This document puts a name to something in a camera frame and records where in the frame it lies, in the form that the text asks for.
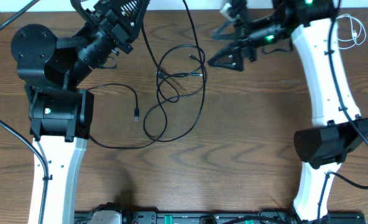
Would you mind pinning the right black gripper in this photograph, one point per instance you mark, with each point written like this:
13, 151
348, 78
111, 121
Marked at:
240, 41

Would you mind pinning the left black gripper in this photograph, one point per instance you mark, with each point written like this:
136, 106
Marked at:
127, 27

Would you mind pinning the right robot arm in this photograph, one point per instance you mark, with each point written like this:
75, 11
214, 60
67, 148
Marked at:
338, 126

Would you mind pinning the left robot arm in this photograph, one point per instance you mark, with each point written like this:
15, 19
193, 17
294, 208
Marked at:
60, 112

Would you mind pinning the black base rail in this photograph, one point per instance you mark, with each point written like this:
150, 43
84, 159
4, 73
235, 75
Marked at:
113, 217

